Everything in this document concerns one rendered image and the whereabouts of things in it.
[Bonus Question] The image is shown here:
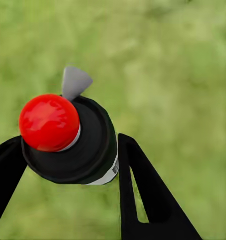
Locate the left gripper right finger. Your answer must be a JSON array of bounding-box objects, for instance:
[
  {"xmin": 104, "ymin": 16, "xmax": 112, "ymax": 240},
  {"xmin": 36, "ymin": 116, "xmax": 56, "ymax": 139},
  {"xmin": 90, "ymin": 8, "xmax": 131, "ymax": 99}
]
[{"xmin": 117, "ymin": 133, "xmax": 202, "ymax": 240}]

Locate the pesticide atomizer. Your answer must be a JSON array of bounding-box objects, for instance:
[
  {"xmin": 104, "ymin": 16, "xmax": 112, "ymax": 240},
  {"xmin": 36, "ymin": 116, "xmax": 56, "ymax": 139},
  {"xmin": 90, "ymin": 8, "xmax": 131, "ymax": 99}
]
[{"xmin": 18, "ymin": 66, "xmax": 119, "ymax": 185}]

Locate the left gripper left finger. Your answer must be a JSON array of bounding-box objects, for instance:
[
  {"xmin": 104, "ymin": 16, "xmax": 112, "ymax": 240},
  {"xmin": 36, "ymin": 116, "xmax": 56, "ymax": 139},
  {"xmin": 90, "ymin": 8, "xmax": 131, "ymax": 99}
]
[{"xmin": 0, "ymin": 135, "xmax": 27, "ymax": 218}]

